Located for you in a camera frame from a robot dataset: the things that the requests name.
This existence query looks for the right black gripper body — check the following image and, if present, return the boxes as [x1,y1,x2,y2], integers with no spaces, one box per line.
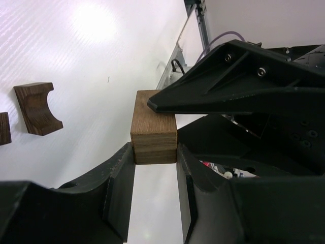
[176,44,325,178]

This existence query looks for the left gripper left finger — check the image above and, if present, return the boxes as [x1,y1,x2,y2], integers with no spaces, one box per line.
[1,143,135,243]

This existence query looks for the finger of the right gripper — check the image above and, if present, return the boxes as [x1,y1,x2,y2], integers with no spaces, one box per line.
[148,40,324,114]

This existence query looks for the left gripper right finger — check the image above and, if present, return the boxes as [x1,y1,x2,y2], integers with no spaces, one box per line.
[177,145,324,243]

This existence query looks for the dark wood small block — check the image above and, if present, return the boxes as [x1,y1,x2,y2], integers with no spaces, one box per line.
[130,90,177,165]

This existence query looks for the dark wood arch block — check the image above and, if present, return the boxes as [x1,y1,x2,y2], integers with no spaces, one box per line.
[14,82,63,136]

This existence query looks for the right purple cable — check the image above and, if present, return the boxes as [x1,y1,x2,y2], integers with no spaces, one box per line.
[197,30,247,63]

